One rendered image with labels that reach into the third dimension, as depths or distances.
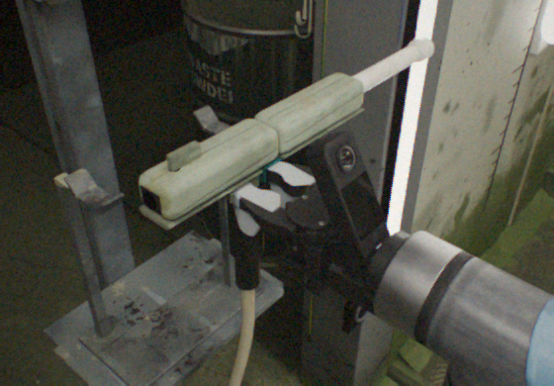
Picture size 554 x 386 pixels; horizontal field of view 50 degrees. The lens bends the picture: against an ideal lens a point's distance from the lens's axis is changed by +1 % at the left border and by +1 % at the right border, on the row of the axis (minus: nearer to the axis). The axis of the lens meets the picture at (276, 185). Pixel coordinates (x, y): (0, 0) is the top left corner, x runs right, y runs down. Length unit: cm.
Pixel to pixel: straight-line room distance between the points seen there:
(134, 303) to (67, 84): 37
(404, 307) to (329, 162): 14
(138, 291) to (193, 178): 50
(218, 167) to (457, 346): 26
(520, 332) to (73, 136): 62
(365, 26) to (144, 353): 64
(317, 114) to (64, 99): 35
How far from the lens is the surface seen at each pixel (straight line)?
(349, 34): 109
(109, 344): 95
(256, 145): 60
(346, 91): 70
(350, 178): 53
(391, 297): 52
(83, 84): 85
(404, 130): 112
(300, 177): 62
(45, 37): 81
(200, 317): 96
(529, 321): 50
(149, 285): 103
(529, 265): 228
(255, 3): 193
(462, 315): 50
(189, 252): 107
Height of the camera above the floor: 152
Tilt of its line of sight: 37 degrees down
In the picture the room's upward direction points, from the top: straight up
